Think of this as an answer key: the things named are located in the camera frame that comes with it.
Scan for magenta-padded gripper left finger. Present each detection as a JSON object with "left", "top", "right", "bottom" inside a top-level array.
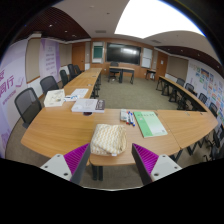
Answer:
[{"left": 39, "top": 143, "right": 92, "bottom": 185}]

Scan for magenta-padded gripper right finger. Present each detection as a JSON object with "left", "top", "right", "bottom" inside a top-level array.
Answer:
[{"left": 131, "top": 143, "right": 183, "bottom": 186}]

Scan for cream zigzag patterned towel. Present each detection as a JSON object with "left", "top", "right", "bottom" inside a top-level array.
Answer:
[{"left": 89, "top": 123, "right": 128, "bottom": 157}]

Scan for green booklet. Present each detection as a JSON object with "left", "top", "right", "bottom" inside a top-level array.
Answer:
[{"left": 133, "top": 110, "right": 169, "bottom": 139}]

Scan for blue whiteboard marker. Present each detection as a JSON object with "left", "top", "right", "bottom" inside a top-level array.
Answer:
[{"left": 128, "top": 111, "right": 136, "bottom": 128}]

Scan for red whiteboard marker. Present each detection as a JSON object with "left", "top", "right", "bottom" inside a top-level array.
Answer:
[{"left": 125, "top": 110, "right": 132, "bottom": 125}]

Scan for white whiteboard eraser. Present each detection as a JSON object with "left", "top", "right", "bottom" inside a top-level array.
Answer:
[{"left": 119, "top": 108, "right": 129, "bottom": 122}]

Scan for white book with dark spine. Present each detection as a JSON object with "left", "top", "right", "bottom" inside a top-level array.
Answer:
[{"left": 70, "top": 98, "right": 106, "bottom": 114}]

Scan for small blue and white packet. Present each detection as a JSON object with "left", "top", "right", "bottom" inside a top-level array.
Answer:
[{"left": 63, "top": 94, "right": 79, "bottom": 102}]

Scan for white cardboard box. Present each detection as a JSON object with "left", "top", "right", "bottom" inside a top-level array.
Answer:
[{"left": 43, "top": 88, "right": 66, "bottom": 108}]

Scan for white printed paper sheet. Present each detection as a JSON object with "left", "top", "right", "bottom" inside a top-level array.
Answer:
[{"left": 70, "top": 87, "right": 90, "bottom": 99}]

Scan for black mesh office chair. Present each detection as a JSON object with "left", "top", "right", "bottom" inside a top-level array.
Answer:
[
  {"left": 39, "top": 75, "right": 60, "bottom": 98},
  {"left": 14, "top": 87, "right": 43, "bottom": 129}
]

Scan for long wooden side table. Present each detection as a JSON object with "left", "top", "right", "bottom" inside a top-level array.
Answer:
[{"left": 155, "top": 75, "right": 209, "bottom": 113}]

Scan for group of black chairs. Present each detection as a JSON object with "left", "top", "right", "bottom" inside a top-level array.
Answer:
[{"left": 174, "top": 77, "right": 224, "bottom": 161}]

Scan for row of black office chairs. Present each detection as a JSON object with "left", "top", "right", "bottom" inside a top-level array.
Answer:
[{"left": 59, "top": 63, "right": 83, "bottom": 88}]

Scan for small dark side table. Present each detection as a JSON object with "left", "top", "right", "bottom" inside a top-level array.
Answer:
[{"left": 145, "top": 68, "right": 157, "bottom": 82}]

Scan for dark-legged wooden desk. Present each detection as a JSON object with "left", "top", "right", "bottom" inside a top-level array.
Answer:
[{"left": 108, "top": 66, "right": 136, "bottom": 85}]

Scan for brown wooden door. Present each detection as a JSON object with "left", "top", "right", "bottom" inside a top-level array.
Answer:
[
  {"left": 71, "top": 42, "right": 86, "bottom": 72},
  {"left": 155, "top": 50, "right": 169, "bottom": 82}
]

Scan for black chair at desk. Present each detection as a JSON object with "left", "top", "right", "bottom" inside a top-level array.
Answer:
[{"left": 108, "top": 61, "right": 120, "bottom": 83}]

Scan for purple standing banner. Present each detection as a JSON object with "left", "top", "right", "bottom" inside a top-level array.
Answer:
[{"left": 39, "top": 38, "right": 62, "bottom": 83}]

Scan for large ceiling light panel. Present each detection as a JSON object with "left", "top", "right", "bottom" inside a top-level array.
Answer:
[{"left": 114, "top": 0, "right": 205, "bottom": 39}]

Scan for large purple wall banner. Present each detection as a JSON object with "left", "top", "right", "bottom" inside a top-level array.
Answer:
[{"left": 0, "top": 39, "right": 29, "bottom": 158}]

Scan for colourful wall posters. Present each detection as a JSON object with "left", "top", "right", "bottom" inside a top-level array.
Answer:
[{"left": 193, "top": 64, "right": 224, "bottom": 126}]

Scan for white wall board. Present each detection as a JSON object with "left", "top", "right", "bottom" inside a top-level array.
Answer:
[{"left": 141, "top": 47, "right": 154, "bottom": 69}]

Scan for large black wall screen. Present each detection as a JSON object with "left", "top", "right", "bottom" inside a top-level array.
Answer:
[{"left": 106, "top": 42, "right": 142, "bottom": 66}]

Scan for green board in white frame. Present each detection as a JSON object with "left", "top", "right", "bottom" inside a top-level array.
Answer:
[{"left": 91, "top": 41, "right": 105, "bottom": 64}]

